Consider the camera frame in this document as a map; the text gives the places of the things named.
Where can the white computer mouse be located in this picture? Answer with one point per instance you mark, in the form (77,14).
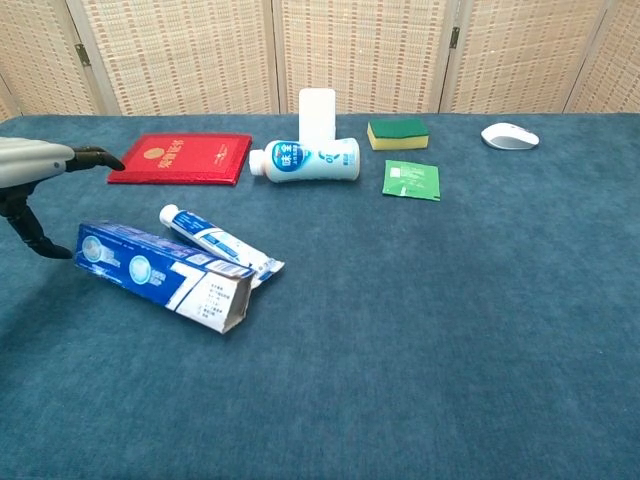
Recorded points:
(510,136)

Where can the green sachet packet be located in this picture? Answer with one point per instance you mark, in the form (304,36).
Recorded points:
(411,180)

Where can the red certificate book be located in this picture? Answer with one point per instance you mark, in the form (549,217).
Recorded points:
(185,159)

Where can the white blue toothpaste tube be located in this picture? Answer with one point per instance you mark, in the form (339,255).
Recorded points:
(215,237)

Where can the green yellow sponge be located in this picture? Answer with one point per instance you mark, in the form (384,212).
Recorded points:
(397,136)

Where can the woven folding screen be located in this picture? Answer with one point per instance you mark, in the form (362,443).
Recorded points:
(200,50)

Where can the white blue milk bottle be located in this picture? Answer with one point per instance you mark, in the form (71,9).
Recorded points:
(310,161)

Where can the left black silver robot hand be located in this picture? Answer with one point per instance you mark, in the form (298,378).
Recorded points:
(30,160)

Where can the blue white toothpaste box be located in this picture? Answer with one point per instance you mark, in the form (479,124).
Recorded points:
(150,270)

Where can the blue table cloth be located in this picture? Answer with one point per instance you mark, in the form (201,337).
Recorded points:
(400,325)

